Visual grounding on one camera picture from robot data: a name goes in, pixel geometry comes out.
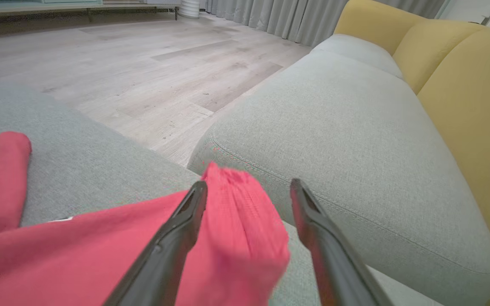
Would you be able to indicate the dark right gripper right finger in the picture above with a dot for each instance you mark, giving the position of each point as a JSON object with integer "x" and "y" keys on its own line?
{"x": 334, "y": 263}

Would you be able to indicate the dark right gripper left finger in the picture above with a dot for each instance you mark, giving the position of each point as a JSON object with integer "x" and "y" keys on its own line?
{"x": 164, "y": 263}

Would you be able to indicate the red shorts with white stripe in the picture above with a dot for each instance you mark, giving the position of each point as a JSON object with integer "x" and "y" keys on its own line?
{"x": 236, "y": 238}

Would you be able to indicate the red and white jersey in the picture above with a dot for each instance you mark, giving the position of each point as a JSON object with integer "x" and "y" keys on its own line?
{"x": 2, "y": 182}

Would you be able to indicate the grey sofa seat cushion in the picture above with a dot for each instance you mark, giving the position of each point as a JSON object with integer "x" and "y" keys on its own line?
{"x": 355, "y": 49}
{"x": 355, "y": 148}

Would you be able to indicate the large grey sofa seat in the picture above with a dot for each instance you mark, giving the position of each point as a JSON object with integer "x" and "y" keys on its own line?
{"x": 92, "y": 170}

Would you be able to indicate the yellow sofa back cushion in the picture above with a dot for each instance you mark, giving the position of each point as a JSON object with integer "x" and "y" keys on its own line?
{"x": 428, "y": 51}
{"x": 368, "y": 21}
{"x": 483, "y": 127}

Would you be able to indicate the grey curtain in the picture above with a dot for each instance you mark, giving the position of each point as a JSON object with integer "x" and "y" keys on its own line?
{"x": 279, "y": 17}

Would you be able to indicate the white ribbed cylinder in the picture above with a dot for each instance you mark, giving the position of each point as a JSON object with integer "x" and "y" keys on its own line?
{"x": 189, "y": 8}

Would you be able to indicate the low long cabinet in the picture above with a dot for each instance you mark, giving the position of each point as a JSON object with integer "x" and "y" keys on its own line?
{"x": 58, "y": 8}

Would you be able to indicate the small grey wall fixture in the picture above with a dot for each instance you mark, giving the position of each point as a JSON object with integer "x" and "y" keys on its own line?
{"x": 488, "y": 16}

